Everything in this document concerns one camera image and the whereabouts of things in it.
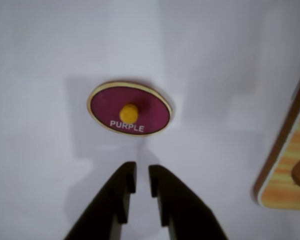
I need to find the purple oval piece yellow pin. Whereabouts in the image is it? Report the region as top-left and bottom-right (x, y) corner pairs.
(86, 80), (174, 137)

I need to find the wooden shape puzzle board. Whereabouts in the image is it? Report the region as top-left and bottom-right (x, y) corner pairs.
(253, 58), (300, 213)

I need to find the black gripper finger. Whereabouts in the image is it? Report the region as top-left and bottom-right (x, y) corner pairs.
(148, 164), (230, 240)
(63, 161), (137, 240)

